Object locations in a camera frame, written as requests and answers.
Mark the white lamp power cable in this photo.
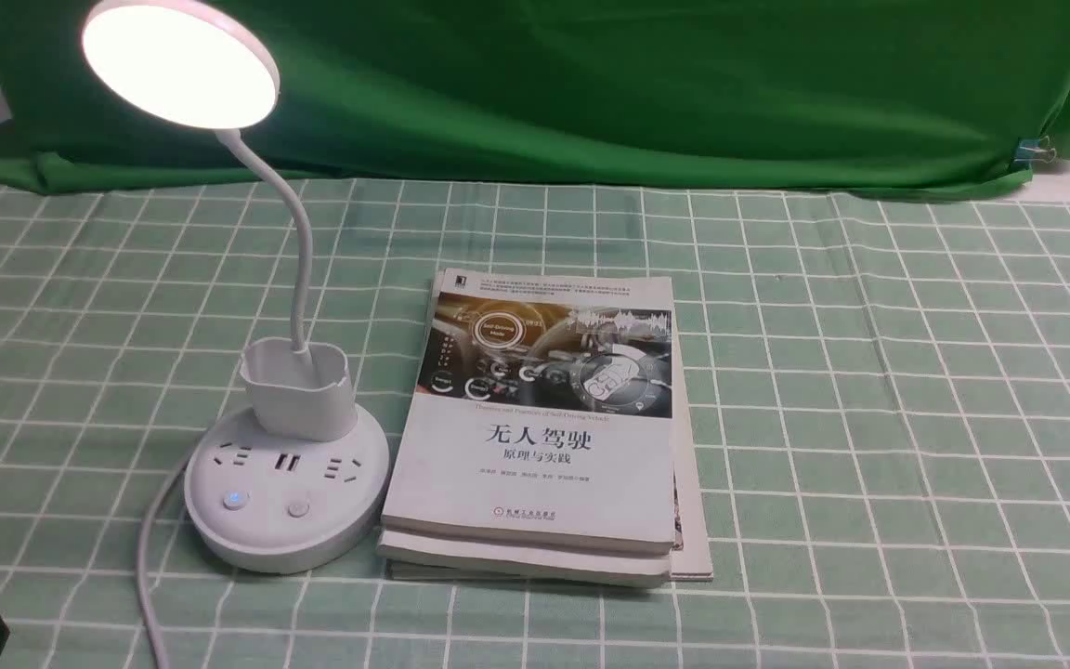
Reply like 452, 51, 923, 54
135, 453, 192, 669

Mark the blue binder clip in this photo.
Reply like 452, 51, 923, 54
1011, 136, 1058, 169

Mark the white book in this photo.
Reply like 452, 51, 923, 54
377, 530, 688, 588
382, 268, 675, 554

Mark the thin bottom book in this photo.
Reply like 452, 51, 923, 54
388, 364, 714, 584

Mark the white top book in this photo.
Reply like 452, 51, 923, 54
382, 268, 675, 554

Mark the green backdrop cloth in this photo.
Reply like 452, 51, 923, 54
0, 0, 1070, 203

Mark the white middle book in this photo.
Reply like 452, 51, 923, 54
377, 530, 688, 588

